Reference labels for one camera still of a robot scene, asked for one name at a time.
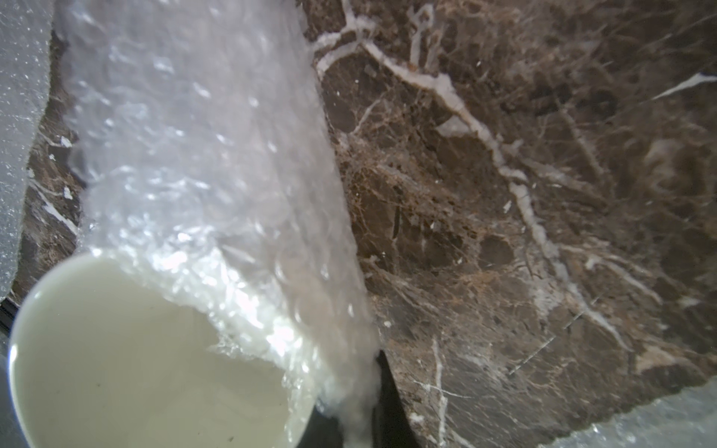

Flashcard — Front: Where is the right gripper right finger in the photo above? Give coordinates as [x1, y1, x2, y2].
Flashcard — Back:
[372, 350, 420, 448]

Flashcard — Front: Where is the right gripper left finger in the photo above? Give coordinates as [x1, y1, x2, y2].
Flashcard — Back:
[296, 407, 344, 448]

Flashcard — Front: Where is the cream white bowl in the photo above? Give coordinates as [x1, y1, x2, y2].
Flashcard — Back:
[9, 255, 313, 447]

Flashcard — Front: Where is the bubble wrap sheet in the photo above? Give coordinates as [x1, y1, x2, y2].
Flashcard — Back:
[1, 0, 54, 297]
[550, 378, 716, 448]
[55, 1, 380, 447]

